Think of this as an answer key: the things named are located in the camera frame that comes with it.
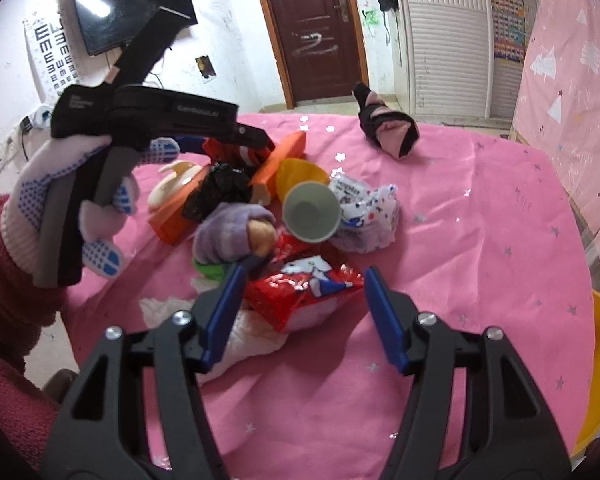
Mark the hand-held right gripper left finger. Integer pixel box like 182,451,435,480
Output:
40,262,248,480

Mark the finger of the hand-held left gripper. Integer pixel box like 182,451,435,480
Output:
176,135,211,155
207,121,277,153

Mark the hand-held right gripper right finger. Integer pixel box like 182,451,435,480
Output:
363,266,574,480

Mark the red striped wrapper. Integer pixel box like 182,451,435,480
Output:
202,137,276,167

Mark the cream scrubbing brush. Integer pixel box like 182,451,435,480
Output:
147,160,211,211

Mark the red snack packet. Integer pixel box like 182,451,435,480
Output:
242,233,366,334

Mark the grey funnel-shaped cup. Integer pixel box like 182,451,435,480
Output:
282,182,342,245

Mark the person's left hand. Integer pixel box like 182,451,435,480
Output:
0,135,182,279

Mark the long orange box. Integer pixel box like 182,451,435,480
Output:
251,132,308,207

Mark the green plastic piece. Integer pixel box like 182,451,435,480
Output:
192,257,226,281

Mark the crumpled white tissue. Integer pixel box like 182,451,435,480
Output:
139,297,287,387

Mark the black plastic bag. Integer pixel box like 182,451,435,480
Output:
182,161,254,224

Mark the yellow plastic bowl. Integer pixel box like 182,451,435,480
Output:
274,158,331,207

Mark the orange cardboard piece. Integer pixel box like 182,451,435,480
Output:
149,180,207,247

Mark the eye chart poster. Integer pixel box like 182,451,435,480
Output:
22,16,84,104

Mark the white printed plastic wrapper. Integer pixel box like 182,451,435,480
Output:
327,174,401,255

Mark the dark brown door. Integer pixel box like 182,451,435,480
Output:
249,0,370,109

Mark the pink star-print tablecloth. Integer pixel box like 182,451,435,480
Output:
64,110,599,480

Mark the pink and black sock roll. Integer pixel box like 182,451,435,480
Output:
352,81,420,161

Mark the white louvered wardrobe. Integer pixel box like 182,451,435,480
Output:
390,0,539,122

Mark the pink tree-print sheet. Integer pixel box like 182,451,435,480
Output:
511,0,600,281

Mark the black wall television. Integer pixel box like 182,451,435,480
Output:
69,0,200,57

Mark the white wall socket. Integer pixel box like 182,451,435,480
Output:
0,141,19,177

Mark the colourful grid wall poster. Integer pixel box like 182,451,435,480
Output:
488,0,526,67

